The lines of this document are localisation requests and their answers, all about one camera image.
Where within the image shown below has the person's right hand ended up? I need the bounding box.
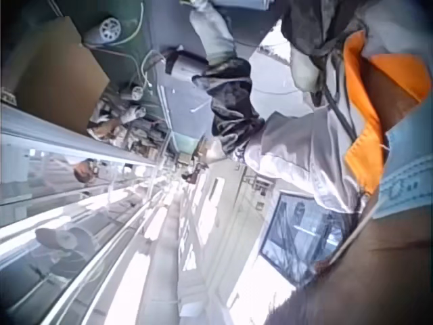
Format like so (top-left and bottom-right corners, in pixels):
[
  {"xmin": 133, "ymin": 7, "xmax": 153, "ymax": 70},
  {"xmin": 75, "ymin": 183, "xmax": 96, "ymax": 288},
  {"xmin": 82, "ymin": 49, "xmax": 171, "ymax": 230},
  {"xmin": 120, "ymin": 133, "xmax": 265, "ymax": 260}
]
[{"xmin": 290, "ymin": 43, "xmax": 326, "ymax": 93}]

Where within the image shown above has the silver and black cylinder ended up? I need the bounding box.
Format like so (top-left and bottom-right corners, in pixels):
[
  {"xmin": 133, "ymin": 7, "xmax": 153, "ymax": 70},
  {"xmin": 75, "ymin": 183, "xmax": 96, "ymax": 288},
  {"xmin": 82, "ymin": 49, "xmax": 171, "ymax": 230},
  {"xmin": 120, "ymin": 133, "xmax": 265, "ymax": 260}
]
[{"xmin": 164, "ymin": 50, "xmax": 209, "ymax": 79}]

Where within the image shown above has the dark framed window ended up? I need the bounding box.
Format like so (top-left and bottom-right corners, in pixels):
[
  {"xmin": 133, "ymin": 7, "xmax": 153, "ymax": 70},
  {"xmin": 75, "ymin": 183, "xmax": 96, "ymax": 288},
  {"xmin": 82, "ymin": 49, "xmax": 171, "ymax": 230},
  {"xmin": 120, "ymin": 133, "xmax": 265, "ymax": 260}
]
[{"xmin": 259, "ymin": 191, "xmax": 348, "ymax": 284}]

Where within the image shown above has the heap of mixed parts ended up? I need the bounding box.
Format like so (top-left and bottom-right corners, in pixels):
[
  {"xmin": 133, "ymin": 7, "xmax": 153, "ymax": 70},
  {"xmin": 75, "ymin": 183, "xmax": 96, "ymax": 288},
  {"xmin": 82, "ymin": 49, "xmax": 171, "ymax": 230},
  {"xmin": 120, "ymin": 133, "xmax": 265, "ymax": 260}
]
[{"xmin": 87, "ymin": 97, "xmax": 170, "ymax": 160}]

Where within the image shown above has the brown cardboard box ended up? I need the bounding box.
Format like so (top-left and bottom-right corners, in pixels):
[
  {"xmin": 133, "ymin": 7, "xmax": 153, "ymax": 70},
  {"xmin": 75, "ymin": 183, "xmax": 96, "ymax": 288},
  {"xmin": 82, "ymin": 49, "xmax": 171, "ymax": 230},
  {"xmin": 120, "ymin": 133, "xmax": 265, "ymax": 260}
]
[{"xmin": 13, "ymin": 16, "xmax": 111, "ymax": 136}]

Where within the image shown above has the long glass partition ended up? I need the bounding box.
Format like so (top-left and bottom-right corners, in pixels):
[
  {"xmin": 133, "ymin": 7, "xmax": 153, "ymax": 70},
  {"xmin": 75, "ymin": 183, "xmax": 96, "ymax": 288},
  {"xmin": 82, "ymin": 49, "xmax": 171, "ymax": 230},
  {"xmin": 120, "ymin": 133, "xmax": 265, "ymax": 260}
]
[{"xmin": 0, "ymin": 101, "xmax": 177, "ymax": 325}]

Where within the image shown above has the thin white cable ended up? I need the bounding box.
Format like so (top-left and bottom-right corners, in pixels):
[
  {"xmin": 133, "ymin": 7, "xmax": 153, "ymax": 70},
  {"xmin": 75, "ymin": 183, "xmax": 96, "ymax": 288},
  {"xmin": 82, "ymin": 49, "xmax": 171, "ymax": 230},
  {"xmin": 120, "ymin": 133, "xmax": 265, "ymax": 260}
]
[{"xmin": 84, "ymin": 0, "xmax": 146, "ymax": 48}]

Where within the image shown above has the large white cable spool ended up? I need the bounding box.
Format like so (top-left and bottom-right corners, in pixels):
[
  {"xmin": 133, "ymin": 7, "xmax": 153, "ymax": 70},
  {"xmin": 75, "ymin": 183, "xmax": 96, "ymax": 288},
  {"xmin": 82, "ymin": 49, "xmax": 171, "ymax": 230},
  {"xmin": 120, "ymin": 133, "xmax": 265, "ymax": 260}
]
[{"xmin": 84, "ymin": 15, "xmax": 122, "ymax": 47}]

